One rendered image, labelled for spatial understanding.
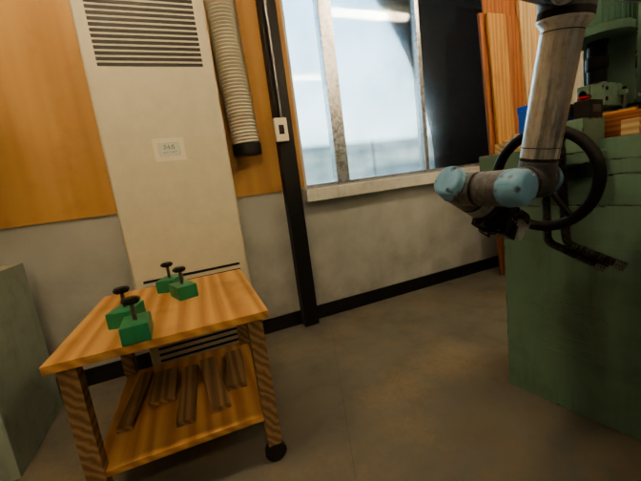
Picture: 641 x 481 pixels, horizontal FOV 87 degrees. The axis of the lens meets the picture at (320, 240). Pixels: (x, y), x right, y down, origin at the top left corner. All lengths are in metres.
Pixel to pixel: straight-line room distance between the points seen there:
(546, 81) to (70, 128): 1.90
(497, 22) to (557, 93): 2.31
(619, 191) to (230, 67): 1.67
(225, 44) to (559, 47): 1.51
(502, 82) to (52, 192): 2.90
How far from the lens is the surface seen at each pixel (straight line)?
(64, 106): 2.09
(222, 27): 2.03
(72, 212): 2.04
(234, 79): 1.93
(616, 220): 1.27
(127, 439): 1.35
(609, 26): 1.40
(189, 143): 1.72
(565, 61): 0.87
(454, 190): 0.80
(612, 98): 1.45
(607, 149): 1.26
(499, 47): 3.09
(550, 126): 0.86
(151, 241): 1.71
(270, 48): 2.14
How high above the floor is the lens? 0.88
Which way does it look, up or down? 10 degrees down
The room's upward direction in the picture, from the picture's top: 7 degrees counter-clockwise
